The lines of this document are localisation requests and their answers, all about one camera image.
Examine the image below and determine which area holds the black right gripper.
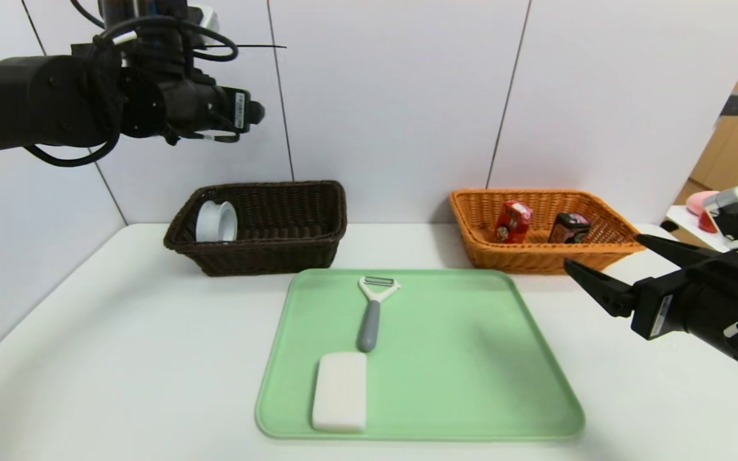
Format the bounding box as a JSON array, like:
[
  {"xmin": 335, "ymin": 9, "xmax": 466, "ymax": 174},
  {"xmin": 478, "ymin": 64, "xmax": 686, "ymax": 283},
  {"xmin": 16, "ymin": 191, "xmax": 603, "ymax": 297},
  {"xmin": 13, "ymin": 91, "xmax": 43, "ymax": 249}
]
[{"xmin": 563, "ymin": 233, "xmax": 738, "ymax": 341}]

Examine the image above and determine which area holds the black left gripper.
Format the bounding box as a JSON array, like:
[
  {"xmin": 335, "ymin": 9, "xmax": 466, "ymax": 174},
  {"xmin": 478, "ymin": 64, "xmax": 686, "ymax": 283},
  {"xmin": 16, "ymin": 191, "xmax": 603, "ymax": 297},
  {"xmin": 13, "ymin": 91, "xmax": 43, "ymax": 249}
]
[{"xmin": 161, "ymin": 79, "xmax": 266, "ymax": 139}]

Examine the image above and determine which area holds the black printed snack box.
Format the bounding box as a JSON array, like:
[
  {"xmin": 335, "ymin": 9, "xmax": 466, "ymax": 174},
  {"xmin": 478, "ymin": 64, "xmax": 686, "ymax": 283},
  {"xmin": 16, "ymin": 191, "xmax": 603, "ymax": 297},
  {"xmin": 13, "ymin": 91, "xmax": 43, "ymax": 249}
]
[{"xmin": 549, "ymin": 213, "xmax": 593, "ymax": 245}]

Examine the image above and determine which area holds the white tape roll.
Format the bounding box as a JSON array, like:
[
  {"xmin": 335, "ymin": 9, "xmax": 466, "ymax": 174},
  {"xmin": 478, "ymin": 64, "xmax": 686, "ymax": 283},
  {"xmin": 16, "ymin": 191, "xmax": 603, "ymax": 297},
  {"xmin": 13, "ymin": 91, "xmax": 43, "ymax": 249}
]
[{"xmin": 195, "ymin": 200, "xmax": 239, "ymax": 243}]

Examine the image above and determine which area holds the red drink carton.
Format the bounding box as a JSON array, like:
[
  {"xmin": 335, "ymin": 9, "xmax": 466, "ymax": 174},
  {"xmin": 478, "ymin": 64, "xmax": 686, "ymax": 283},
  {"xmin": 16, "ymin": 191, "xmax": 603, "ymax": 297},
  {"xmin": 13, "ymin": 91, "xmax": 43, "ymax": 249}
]
[{"xmin": 495, "ymin": 200, "xmax": 534, "ymax": 244}]

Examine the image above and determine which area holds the white soap bar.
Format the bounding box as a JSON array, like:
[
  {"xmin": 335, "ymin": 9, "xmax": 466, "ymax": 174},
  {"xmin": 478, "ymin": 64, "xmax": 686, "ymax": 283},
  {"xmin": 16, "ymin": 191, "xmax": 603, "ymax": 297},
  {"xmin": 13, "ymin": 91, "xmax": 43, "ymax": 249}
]
[{"xmin": 312, "ymin": 351, "xmax": 368, "ymax": 432}]

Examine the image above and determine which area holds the orange wicker basket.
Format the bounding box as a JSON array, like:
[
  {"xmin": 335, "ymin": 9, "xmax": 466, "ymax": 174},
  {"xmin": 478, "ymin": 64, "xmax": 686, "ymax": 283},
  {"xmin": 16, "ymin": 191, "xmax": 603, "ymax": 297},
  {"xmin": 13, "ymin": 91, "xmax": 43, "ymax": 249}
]
[{"xmin": 450, "ymin": 189, "xmax": 648, "ymax": 276}]

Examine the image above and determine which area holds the dark brown wicker basket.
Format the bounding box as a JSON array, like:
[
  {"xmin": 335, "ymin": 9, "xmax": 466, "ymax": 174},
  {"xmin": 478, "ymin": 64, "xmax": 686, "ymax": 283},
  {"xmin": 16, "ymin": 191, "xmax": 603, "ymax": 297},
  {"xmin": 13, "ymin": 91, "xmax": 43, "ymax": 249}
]
[{"xmin": 163, "ymin": 181, "xmax": 349, "ymax": 277}]

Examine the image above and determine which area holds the pink peach plush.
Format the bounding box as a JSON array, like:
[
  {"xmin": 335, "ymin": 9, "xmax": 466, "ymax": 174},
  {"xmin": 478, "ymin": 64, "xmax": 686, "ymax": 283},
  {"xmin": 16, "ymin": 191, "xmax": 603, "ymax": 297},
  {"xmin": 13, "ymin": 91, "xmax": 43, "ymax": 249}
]
[{"xmin": 686, "ymin": 191, "xmax": 719, "ymax": 217}]

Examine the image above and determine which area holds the light green plastic tray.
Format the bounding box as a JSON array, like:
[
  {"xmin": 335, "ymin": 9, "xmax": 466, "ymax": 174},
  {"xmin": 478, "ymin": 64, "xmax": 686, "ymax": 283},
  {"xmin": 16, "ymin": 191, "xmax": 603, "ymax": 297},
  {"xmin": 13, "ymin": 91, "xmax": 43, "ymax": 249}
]
[{"xmin": 255, "ymin": 269, "xmax": 586, "ymax": 441}]

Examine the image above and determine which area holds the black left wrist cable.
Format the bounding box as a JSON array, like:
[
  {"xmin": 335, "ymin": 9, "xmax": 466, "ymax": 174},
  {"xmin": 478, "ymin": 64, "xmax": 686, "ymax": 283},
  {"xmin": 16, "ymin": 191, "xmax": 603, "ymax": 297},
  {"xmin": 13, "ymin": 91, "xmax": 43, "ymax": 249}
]
[{"xmin": 23, "ymin": 0, "xmax": 240, "ymax": 168}]

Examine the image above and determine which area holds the white peeler grey handle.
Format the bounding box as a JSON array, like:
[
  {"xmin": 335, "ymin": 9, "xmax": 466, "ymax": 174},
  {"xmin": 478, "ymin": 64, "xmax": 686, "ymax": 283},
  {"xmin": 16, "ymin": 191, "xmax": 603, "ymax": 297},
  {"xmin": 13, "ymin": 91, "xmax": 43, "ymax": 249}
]
[{"xmin": 357, "ymin": 277, "xmax": 402, "ymax": 353}]

